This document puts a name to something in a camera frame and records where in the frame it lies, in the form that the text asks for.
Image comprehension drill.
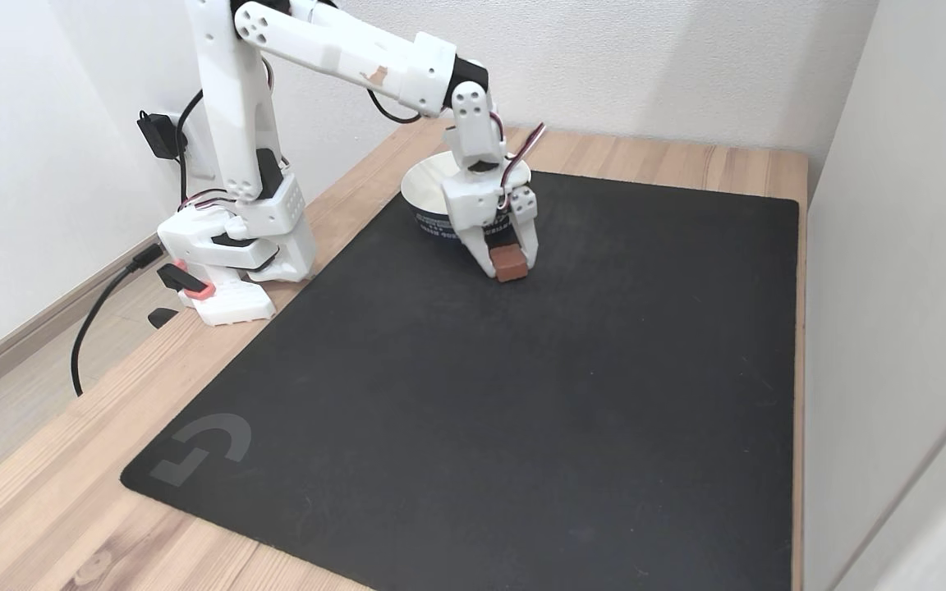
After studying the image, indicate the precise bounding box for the thick black power cable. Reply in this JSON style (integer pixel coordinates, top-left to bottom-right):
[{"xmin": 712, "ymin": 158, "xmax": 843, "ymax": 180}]
[{"xmin": 71, "ymin": 243, "xmax": 166, "ymax": 397}]

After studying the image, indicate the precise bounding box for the black orange table clamp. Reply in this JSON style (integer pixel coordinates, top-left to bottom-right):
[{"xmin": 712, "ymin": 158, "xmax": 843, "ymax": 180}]
[{"xmin": 147, "ymin": 259, "xmax": 215, "ymax": 330}]

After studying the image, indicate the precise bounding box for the beige baseboard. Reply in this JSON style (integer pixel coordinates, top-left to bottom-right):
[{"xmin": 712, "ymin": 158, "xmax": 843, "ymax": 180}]
[{"xmin": 0, "ymin": 234, "xmax": 162, "ymax": 415}]

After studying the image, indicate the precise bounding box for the white cabinet side panel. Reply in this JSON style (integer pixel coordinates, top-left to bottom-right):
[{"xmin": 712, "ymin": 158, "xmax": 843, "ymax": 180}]
[{"xmin": 803, "ymin": 0, "xmax": 946, "ymax": 591}]

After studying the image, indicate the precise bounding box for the thin black adapter cable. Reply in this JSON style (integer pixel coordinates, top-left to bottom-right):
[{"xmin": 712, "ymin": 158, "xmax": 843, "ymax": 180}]
[{"xmin": 176, "ymin": 89, "xmax": 204, "ymax": 206}]

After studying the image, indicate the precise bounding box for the brown cube toy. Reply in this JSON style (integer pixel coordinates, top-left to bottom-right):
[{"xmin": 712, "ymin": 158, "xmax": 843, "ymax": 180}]
[{"xmin": 489, "ymin": 244, "xmax": 530, "ymax": 283}]

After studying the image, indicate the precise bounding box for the black camera cable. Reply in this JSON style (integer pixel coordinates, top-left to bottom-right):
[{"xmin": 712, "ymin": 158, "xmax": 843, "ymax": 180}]
[{"xmin": 366, "ymin": 87, "xmax": 425, "ymax": 126}]

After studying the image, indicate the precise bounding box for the white navy paper bowl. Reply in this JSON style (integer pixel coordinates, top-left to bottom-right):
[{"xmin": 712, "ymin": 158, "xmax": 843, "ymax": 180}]
[{"xmin": 401, "ymin": 150, "xmax": 533, "ymax": 243}]

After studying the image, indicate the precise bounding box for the black power adapter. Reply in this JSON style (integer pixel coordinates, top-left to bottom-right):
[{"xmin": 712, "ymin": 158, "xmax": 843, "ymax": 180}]
[{"xmin": 136, "ymin": 111, "xmax": 188, "ymax": 161}]

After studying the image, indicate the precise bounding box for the black desk mat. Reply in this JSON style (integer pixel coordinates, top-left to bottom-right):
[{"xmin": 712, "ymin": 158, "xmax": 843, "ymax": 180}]
[{"xmin": 120, "ymin": 171, "xmax": 801, "ymax": 591}]

